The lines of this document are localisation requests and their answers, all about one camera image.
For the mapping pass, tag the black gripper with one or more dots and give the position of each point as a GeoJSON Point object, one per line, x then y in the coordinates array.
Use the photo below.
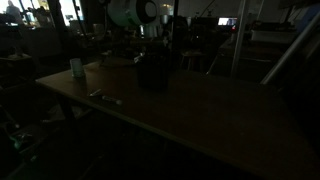
{"type": "Point", "coordinates": [151, 36]}

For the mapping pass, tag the black box container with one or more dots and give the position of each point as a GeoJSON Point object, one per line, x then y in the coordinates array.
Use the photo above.
{"type": "Point", "coordinates": [152, 71]}

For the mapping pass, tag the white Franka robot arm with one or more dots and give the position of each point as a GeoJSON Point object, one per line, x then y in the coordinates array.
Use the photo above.
{"type": "Point", "coordinates": [131, 13]}

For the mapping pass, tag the round stool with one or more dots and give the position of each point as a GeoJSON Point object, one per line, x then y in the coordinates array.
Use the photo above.
{"type": "Point", "coordinates": [192, 56]}

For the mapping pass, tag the black marker white label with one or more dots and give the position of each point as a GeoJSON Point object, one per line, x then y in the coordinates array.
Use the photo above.
{"type": "Point", "coordinates": [111, 99]}

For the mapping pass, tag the lit monitor screen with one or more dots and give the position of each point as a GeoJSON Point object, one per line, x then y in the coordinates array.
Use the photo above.
{"type": "Point", "coordinates": [227, 21]}

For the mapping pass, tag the white cup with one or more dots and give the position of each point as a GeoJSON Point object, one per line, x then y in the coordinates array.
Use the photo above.
{"type": "Point", "coordinates": [76, 67]}

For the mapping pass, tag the white upright pole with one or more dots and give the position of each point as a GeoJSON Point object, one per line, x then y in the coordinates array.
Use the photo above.
{"type": "Point", "coordinates": [239, 36]}

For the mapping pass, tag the grey slanted metal bar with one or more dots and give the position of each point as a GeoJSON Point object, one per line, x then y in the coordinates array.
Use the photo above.
{"type": "Point", "coordinates": [290, 50]}

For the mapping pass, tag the person in background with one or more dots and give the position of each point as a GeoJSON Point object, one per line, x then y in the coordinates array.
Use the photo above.
{"type": "Point", "coordinates": [13, 11]}

